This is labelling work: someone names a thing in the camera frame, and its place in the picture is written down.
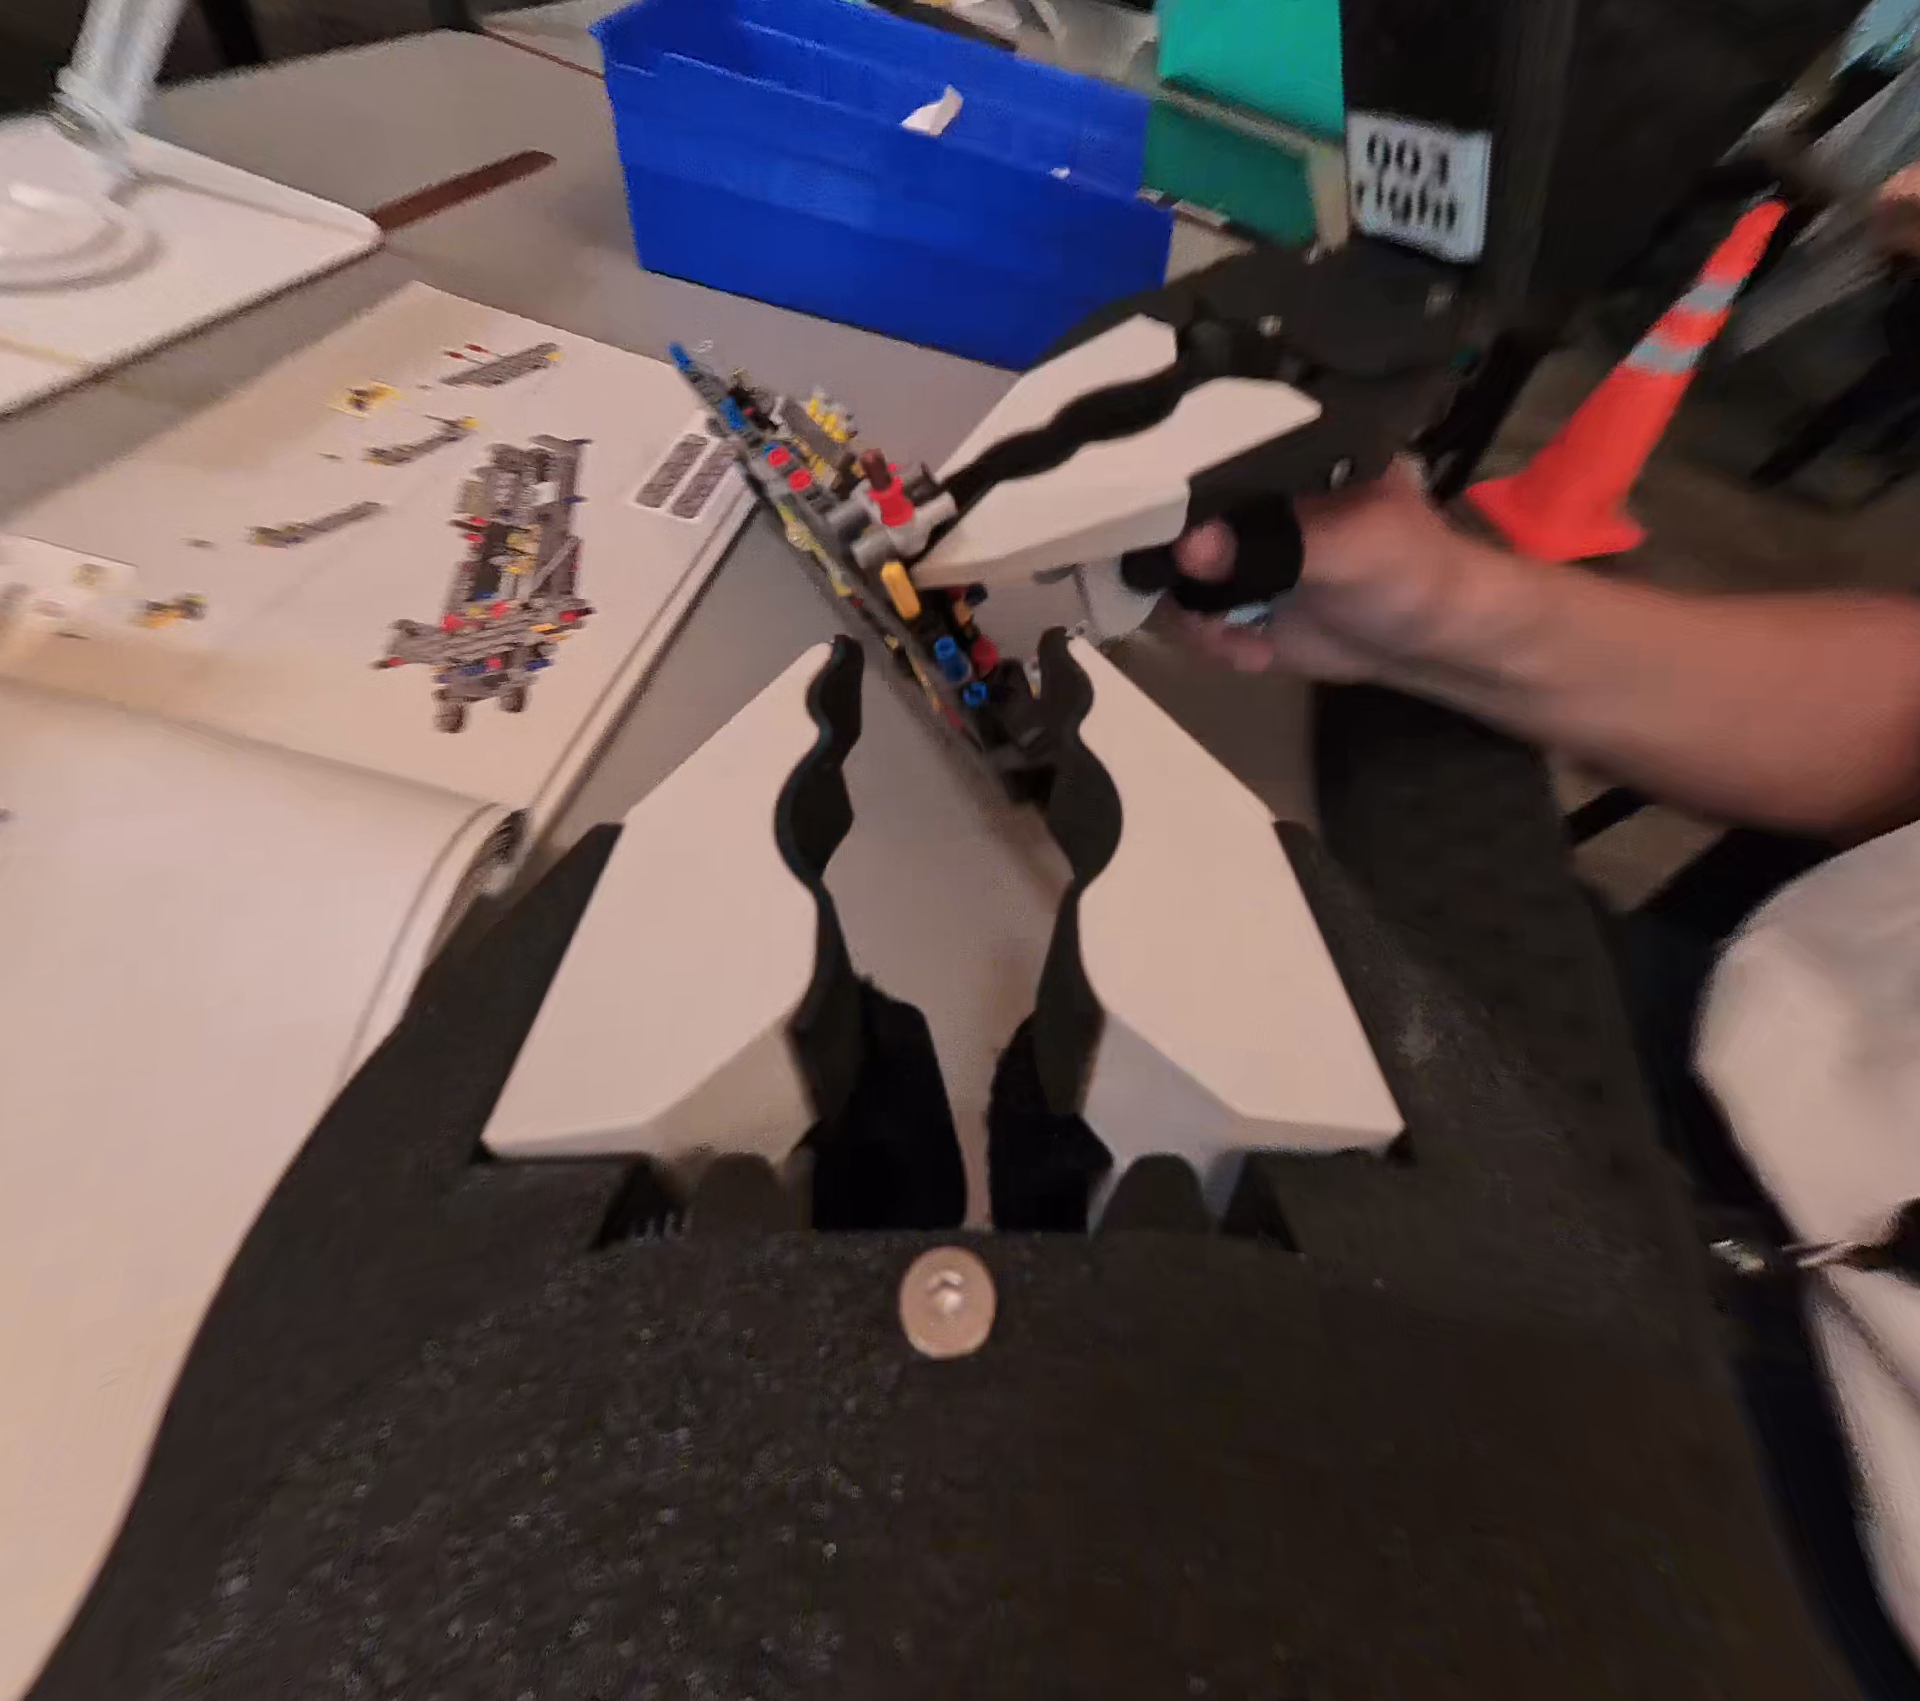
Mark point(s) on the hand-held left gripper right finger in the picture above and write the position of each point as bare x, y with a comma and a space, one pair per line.
1231, 982

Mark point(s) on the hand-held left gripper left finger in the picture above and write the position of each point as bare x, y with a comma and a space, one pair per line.
644, 982

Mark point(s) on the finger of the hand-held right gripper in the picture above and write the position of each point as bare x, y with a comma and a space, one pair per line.
1081, 374
1110, 501

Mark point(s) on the lego chassis model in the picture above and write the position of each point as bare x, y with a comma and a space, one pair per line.
840, 531

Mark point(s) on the person's right hand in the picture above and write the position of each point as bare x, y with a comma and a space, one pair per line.
1381, 590

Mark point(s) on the blue plastic bin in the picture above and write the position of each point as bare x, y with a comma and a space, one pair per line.
825, 217

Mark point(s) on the orange traffic cone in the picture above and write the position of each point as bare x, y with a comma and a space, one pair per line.
1590, 456

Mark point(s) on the open instruction booklet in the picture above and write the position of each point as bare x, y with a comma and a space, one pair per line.
150, 982

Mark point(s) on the person's white shirt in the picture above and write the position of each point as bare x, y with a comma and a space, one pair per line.
1830, 1058

